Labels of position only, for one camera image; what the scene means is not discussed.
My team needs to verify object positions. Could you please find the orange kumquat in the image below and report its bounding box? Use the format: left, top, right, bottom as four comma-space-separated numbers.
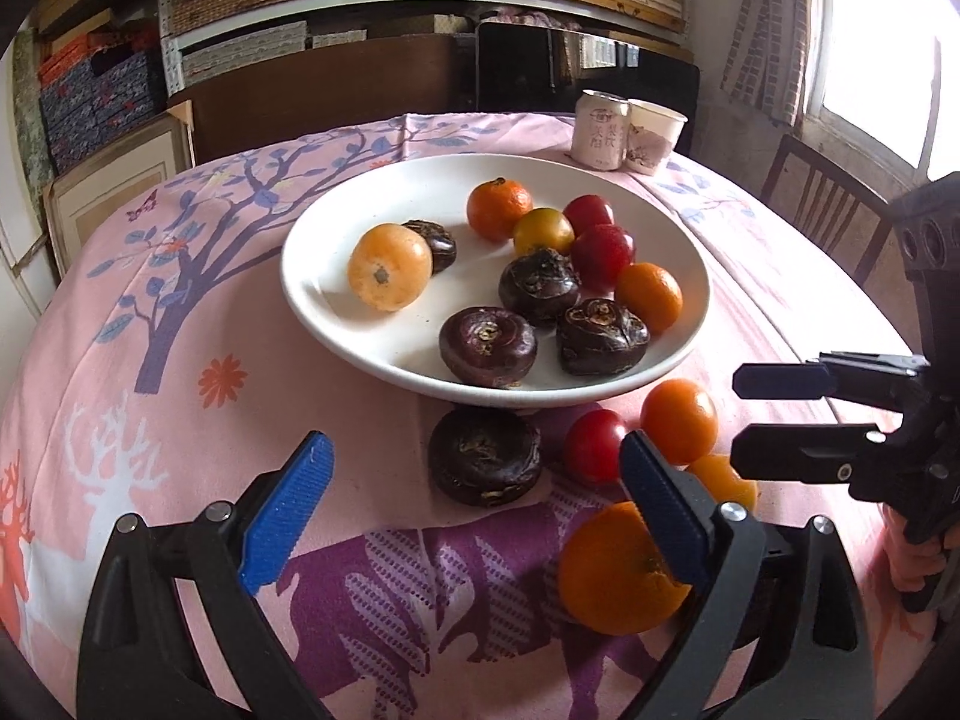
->
640, 379, 719, 466
686, 454, 760, 512
613, 262, 683, 335

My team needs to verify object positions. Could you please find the large orange tangerine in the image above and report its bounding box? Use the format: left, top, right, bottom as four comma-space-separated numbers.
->
556, 502, 690, 635

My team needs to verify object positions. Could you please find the dark water chestnut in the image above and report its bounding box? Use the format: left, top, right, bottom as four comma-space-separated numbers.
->
438, 305, 539, 388
498, 247, 581, 327
404, 220, 457, 275
556, 298, 651, 377
428, 406, 542, 509

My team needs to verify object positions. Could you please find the pale orange loquat fruit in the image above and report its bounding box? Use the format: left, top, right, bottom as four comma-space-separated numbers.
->
347, 223, 433, 312

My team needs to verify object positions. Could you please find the red cherry tomato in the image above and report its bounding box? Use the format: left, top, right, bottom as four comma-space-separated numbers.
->
563, 193, 615, 238
563, 408, 626, 486
569, 224, 635, 294

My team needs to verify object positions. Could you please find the dark wooden chair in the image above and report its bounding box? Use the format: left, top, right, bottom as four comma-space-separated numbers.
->
758, 133, 893, 288

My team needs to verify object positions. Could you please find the yellow-orange cherry tomato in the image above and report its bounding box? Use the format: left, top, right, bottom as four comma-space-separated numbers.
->
512, 208, 576, 257

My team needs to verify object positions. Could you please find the white paper cup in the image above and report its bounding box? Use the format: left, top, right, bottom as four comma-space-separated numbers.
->
625, 99, 688, 176

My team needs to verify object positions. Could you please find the white oval plate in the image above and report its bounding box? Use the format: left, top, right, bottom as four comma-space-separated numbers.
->
280, 153, 711, 408

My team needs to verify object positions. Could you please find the small orange tangerine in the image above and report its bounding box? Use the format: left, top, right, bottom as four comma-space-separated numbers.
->
467, 177, 534, 244

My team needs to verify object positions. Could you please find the framed picture leaning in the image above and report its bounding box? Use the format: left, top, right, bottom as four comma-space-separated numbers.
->
44, 101, 194, 277

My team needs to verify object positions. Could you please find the black piano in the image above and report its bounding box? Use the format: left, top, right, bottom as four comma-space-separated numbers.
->
475, 21, 700, 154

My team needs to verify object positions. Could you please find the dark wooden cabinet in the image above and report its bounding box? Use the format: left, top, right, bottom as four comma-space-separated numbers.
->
169, 34, 475, 163

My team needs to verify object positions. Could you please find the stack of patterned boxes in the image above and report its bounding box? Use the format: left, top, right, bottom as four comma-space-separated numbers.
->
39, 23, 166, 174

